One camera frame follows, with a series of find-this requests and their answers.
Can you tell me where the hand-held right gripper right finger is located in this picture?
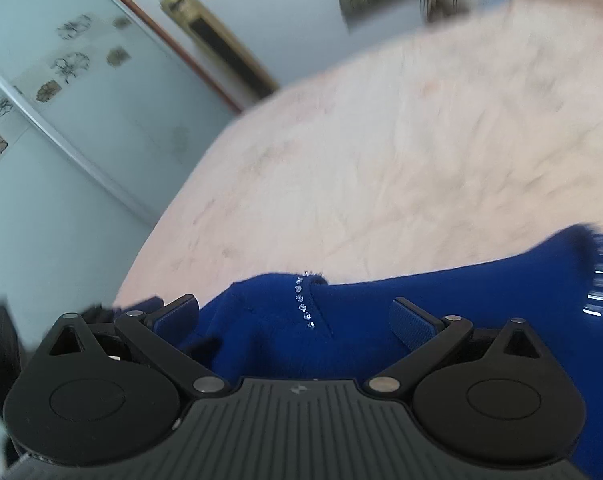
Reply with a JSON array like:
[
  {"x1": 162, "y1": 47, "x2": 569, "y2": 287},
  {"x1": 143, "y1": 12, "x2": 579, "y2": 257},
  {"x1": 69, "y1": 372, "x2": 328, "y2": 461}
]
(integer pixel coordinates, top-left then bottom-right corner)
[{"x1": 364, "y1": 297, "x2": 557, "y2": 400}]

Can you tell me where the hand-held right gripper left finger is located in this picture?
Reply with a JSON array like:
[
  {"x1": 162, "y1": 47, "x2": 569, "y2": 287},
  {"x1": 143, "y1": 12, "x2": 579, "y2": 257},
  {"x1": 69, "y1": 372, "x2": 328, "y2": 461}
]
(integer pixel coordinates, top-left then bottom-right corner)
[{"x1": 28, "y1": 294, "x2": 229, "y2": 401}]

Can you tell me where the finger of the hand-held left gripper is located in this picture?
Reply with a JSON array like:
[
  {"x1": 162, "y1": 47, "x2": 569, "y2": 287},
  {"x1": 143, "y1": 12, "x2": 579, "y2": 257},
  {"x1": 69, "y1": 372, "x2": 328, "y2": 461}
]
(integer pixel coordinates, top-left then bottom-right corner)
[{"x1": 81, "y1": 296, "x2": 164, "y2": 323}]

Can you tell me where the blue beaded sweater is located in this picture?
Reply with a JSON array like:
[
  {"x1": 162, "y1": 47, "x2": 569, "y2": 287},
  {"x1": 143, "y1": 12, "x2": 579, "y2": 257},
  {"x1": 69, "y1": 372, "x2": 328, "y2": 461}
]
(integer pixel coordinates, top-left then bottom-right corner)
[{"x1": 141, "y1": 224, "x2": 603, "y2": 480}]

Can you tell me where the flower print wardrobe door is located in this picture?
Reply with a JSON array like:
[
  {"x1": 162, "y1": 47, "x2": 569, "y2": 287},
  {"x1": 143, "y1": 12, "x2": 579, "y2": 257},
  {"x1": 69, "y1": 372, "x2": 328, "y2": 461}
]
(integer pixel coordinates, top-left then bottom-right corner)
[{"x1": 0, "y1": 0, "x2": 242, "y2": 306}]

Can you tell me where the pink fuzzy bed blanket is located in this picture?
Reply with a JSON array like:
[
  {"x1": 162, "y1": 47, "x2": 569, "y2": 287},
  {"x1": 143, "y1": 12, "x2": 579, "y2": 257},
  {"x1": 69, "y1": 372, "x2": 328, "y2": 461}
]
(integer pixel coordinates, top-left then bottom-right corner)
[{"x1": 114, "y1": 0, "x2": 603, "y2": 311}]

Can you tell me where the brown wooden wardrobe trim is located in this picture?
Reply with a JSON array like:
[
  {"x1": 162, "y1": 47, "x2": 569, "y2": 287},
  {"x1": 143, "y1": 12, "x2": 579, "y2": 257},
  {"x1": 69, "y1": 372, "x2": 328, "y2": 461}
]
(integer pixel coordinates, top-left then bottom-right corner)
[{"x1": 76, "y1": 0, "x2": 244, "y2": 113}]

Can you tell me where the gold tower air conditioner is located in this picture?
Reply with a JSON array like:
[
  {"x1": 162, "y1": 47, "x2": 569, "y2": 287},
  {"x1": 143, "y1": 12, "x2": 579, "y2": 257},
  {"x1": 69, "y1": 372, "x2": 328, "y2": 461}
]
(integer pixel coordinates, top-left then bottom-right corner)
[{"x1": 160, "y1": 0, "x2": 279, "y2": 101}]

